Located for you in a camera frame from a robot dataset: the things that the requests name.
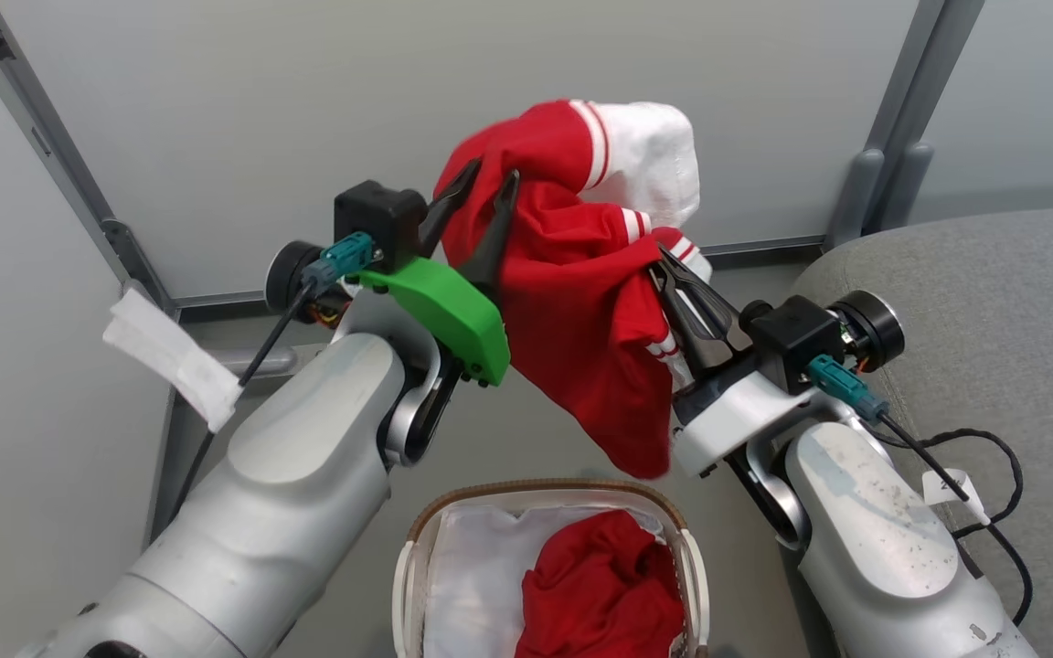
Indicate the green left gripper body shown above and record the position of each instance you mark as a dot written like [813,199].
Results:
[449,311]

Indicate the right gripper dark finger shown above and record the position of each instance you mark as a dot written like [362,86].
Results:
[705,297]
[686,324]

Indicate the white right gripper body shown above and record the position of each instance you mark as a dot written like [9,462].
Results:
[728,411]

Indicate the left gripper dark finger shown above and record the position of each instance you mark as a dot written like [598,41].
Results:
[495,233]
[452,206]

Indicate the red and white jersey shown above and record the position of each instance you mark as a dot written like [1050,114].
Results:
[572,274]

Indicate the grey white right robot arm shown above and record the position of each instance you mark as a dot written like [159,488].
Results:
[874,548]

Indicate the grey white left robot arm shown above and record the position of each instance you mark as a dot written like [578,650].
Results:
[261,512]

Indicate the white laundry basket brown rim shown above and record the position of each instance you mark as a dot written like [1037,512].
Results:
[405,585]

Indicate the grey fabric sofa seat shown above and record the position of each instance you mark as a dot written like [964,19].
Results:
[1020,302]

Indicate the black round left gripper motor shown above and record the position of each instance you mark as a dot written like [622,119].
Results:
[287,274]

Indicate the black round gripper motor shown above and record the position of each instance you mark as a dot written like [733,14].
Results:
[876,327]
[287,274]

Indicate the black round right gripper motor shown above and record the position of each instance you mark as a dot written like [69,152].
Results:
[876,327]

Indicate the red garment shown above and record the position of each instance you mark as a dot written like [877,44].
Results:
[600,585]

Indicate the white cloth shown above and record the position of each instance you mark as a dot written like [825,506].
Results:
[476,576]

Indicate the white tape flag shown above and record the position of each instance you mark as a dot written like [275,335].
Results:
[170,356]

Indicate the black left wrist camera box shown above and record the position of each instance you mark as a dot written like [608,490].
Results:
[380,219]

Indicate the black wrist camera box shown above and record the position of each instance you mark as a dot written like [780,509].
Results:
[380,219]
[792,338]

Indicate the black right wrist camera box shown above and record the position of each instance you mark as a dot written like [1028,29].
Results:
[792,338]

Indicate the grey partition post with brackets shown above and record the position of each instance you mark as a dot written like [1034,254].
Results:
[892,137]

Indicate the grey slanted partition post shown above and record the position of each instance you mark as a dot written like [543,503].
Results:
[42,137]

